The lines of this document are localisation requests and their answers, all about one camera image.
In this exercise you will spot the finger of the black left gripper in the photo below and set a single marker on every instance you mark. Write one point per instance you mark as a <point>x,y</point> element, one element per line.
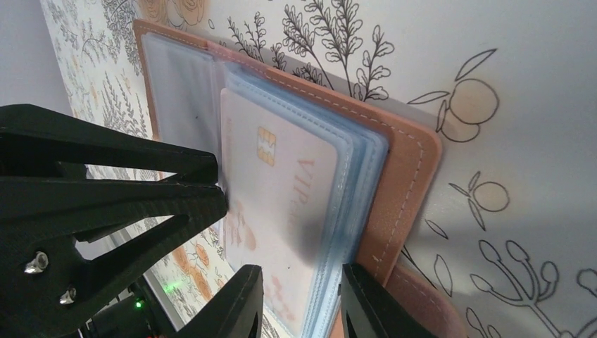
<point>36,140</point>
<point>47,288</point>

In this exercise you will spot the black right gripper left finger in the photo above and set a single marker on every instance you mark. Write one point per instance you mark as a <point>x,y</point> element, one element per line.
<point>235,311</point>

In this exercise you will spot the tan leather card holder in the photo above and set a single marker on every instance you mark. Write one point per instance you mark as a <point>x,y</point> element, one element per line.
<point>414,155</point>

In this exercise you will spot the floral patterned table mat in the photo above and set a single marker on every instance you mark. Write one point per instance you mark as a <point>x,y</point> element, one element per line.
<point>508,232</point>

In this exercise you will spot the white VIP chip card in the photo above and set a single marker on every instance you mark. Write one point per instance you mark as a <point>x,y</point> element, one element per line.
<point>279,180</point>

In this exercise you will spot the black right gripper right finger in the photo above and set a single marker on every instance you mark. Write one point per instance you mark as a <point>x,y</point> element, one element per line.
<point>369,311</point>

